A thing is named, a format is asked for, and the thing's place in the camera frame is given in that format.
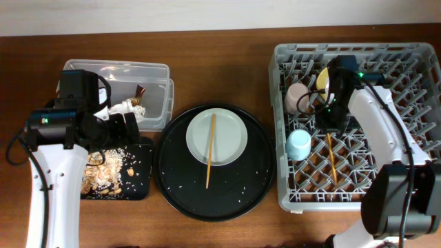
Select yellow bowl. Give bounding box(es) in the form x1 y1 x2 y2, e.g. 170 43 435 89
316 67 329 100

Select white napkin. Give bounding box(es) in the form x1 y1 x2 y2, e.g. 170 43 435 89
109 99 145 123

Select brown snack wrapper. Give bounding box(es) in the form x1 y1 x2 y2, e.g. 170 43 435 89
130 85 145 106

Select food scraps with rice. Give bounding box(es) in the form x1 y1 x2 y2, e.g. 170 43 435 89
81 148 136 198

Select pink plastic cup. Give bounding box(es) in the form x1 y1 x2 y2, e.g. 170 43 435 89
284 83 309 114

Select wooden chopstick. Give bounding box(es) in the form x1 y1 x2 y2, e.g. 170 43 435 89
327 133 338 186
205 114 216 189

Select blue plastic cup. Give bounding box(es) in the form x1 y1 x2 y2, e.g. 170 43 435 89
285 130 311 161

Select grey round plate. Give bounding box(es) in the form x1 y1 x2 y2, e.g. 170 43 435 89
185 108 248 167

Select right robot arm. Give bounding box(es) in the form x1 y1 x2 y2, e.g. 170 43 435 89
315 55 440 247

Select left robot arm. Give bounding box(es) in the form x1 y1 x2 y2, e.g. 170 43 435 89
19 70 140 247

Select grey dishwasher rack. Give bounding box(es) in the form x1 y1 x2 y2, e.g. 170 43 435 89
268 43 440 213

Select black rectangular tray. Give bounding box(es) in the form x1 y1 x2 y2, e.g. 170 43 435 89
81 137 154 200

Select clear plastic bin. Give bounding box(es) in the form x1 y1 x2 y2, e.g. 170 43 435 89
63 59 174 132

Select round black serving tray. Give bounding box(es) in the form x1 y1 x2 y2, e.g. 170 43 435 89
152 104 276 222

